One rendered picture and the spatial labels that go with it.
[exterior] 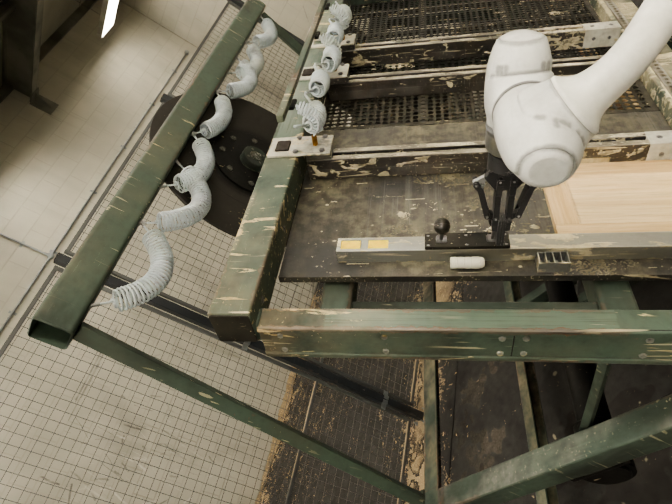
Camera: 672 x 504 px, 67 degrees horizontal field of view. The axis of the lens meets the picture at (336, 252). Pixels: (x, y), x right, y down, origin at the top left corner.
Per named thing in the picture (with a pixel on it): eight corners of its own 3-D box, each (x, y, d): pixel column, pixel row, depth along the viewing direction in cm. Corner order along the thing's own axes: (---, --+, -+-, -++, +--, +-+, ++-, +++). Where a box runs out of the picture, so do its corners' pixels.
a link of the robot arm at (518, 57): (477, 108, 96) (487, 147, 87) (482, 24, 85) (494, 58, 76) (537, 103, 94) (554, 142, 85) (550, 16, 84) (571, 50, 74)
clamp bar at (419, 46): (618, 47, 193) (635, -21, 177) (311, 72, 214) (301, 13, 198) (611, 37, 200) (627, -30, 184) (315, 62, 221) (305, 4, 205)
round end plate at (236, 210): (329, 272, 187) (115, 164, 163) (321, 280, 190) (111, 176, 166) (350, 149, 243) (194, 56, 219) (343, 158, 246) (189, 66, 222)
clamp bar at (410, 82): (641, 82, 173) (662, 9, 157) (300, 105, 195) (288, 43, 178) (632, 69, 180) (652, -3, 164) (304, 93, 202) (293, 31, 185)
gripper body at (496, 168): (487, 161, 93) (484, 200, 100) (536, 158, 92) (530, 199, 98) (484, 138, 99) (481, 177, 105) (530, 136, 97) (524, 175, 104)
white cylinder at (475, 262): (450, 271, 124) (484, 271, 123) (450, 263, 122) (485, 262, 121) (449, 262, 126) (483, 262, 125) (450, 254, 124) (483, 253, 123)
